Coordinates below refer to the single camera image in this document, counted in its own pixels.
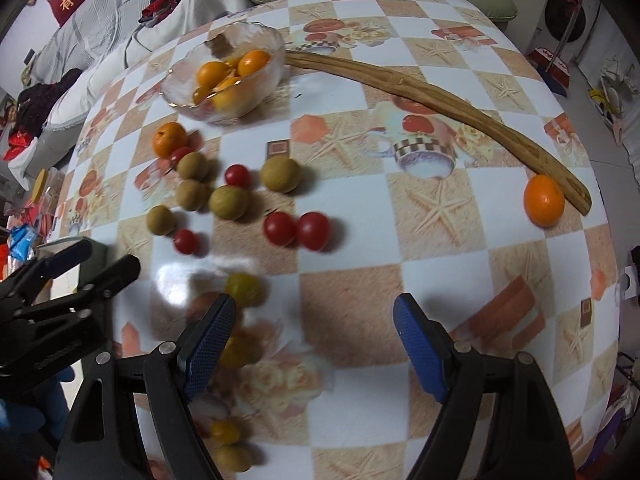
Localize checkered printed tablecloth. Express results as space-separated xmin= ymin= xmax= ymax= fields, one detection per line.
xmin=59 ymin=0 xmax=622 ymax=480

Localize brown longan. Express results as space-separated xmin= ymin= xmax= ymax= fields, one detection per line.
xmin=214 ymin=443 xmax=252 ymax=477
xmin=146 ymin=205 xmax=178 ymax=236
xmin=209 ymin=185 xmax=250 ymax=221
xmin=177 ymin=152 xmax=210 ymax=181
xmin=259 ymin=155 xmax=302 ymax=193
xmin=176 ymin=179 xmax=212 ymax=210

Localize dark clothing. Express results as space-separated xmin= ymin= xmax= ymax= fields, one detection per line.
xmin=17 ymin=68 xmax=83 ymax=137

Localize clear glass bowl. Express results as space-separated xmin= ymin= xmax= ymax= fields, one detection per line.
xmin=160 ymin=22 xmax=287 ymax=124

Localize orange mandarin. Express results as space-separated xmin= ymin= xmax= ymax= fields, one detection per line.
xmin=152 ymin=121 xmax=188 ymax=158

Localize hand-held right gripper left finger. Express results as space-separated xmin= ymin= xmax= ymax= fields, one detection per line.
xmin=52 ymin=292 xmax=238 ymax=480

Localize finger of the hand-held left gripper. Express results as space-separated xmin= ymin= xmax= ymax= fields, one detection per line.
xmin=10 ymin=254 xmax=142 ymax=331
xmin=0 ymin=238 xmax=95 ymax=306

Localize yellow cherry tomato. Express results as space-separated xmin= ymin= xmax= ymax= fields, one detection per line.
xmin=218 ymin=336 xmax=257 ymax=368
xmin=210 ymin=419 xmax=242 ymax=446
xmin=225 ymin=273 xmax=263 ymax=308

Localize grey striped sofa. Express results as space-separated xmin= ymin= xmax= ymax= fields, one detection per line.
xmin=22 ymin=0 xmax=166 ymax=171

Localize red dustpan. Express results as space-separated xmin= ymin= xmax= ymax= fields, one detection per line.
xmin=529 ymin=47 xmax=571 ymax=97

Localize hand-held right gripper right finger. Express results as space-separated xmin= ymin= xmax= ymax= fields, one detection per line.
xmin=393 ymin=292 xmax=576 ymax=480

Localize white washing machine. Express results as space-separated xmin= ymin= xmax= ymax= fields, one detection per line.
xmin=530 ymin=0 xmax=601 ymax=61

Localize curved wooden stick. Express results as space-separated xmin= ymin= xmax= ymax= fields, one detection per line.
xmin=284 ymin=53 xmax=592 ymax=217

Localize blue packet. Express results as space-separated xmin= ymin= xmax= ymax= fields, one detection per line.
xmin=7 ymin=225 xmax=41 ymax=262

